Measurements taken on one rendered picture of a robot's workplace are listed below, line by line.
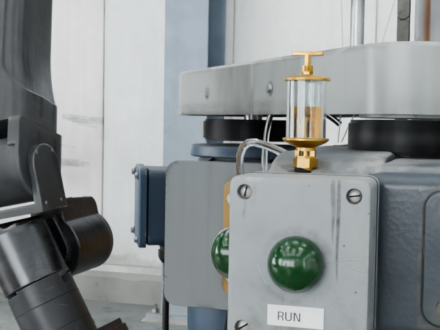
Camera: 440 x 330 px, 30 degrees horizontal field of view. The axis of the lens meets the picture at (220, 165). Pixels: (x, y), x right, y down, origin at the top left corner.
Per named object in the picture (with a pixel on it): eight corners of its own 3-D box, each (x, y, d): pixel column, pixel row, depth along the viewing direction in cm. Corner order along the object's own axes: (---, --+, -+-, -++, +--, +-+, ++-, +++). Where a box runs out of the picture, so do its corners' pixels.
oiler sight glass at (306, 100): (281, 137, 50) (283, 80, 50) (290, 137, 53) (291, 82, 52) (322, 138, 50) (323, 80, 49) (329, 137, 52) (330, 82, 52)
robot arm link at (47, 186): (-52, 162, 70) (29, 144, 66) (29, 153, 80) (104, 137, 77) (-26, 300, 70) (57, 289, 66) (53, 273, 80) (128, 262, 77)
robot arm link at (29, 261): (-37, 241, 68) (11, 212, 66) (14, 229, 75) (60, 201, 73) (-2, 317, 68) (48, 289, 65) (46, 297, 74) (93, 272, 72)
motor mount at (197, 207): (158, 307, 91) (161, 160, 90) (179, 295, 97) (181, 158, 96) (422, 330, 83) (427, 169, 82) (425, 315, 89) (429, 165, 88)
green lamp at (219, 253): (203, 281, 45) (204, 228, 45) (219, 272, 48) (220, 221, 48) (248, 285, 45) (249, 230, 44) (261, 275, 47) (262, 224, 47)
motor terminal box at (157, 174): (133, 270, 93) (135, 167, 92) (130, 255, 103) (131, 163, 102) (206, 269, 94) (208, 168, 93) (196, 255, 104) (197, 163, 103)
